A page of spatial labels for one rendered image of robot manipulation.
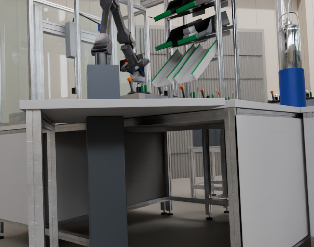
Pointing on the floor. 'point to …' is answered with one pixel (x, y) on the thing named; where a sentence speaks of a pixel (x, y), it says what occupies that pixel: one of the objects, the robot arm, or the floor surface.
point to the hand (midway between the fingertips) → (138, 72)
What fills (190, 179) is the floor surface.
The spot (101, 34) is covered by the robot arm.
